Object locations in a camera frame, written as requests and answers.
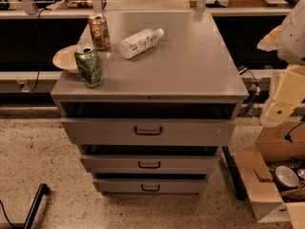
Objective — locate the green soda can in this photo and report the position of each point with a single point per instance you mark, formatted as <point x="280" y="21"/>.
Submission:
<point x="88" y="65"/>

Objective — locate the grey bottom drawer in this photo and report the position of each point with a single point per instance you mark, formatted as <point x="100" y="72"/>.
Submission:
<point x="149" y="186"/>

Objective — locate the brown cardboard box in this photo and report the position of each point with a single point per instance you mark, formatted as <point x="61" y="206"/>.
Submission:
<point x="274" y="146"/>

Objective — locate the grey drawer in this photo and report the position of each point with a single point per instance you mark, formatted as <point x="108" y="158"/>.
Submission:
<point x="151" y="132"/>
<point x="149" y="186"/>
<point x="116" y="164"/>

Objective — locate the orange soda can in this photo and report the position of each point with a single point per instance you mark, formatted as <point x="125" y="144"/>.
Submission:
<point x="100" y="36"/>

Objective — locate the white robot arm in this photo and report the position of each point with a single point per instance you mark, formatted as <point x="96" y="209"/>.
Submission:
<point x="290" y="42"/>

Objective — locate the black metal stand leg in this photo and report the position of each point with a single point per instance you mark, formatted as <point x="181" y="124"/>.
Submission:
<point x="43" y="190"/>

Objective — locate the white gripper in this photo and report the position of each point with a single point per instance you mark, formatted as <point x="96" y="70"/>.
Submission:
<point x="293" y="38"/>

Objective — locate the grey top drawer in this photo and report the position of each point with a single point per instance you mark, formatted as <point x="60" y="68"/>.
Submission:
<point x="151" y="132"/>

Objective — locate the grey metal drawer cabinet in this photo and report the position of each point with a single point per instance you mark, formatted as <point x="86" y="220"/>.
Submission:
<point x="188" y="74"/>

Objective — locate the black bar beside cabinet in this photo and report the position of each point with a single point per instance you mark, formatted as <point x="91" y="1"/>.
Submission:
<point x="239" y="187"/>

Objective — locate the white bowl in box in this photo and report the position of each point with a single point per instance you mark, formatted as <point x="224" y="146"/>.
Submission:
<point x="286" y="177"/>

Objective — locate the clear plastic water bottle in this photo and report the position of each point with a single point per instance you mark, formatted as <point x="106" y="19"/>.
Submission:
<point x="139" y="42"/>

